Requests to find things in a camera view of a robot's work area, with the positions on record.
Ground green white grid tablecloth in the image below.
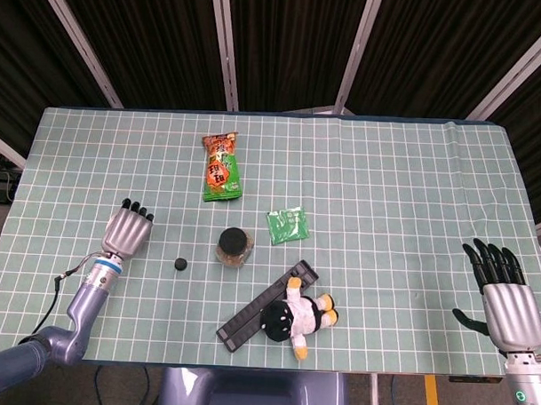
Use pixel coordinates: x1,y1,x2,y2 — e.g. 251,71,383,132
0,103,541,381

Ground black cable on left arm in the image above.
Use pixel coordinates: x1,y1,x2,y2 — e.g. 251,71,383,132
18,249,104,345

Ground white aluminium frame post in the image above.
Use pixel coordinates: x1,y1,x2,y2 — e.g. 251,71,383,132
0,129,28,169
32,0,128,109
333,0,385,116
464,14,541,124
206,0,243,113

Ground glass jar with black lid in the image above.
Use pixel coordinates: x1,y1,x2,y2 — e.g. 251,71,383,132
214,226,255,269

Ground yellow floor tape strip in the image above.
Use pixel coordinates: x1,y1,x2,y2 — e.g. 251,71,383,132
425,375,440,405

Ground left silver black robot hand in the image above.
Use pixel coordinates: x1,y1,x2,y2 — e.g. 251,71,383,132
99,196,157,262

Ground orange green snack bag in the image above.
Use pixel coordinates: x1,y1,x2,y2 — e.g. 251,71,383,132
199,129,247,204

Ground black electronics box with cables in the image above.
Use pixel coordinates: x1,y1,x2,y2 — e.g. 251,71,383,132
0,149,23,203

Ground small green sachet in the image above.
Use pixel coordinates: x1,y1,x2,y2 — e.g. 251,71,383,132
264,203,311,248

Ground black ribbed power strip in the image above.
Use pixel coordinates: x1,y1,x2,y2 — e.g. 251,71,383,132
215,256,320,357

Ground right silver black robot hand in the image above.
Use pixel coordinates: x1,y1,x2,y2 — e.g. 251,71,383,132
450,236,541,354

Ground plush doll with black hair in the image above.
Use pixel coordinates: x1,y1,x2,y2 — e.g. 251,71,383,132
259,275,342,363

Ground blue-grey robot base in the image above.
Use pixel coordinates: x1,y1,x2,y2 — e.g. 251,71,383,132
156,366,351,405

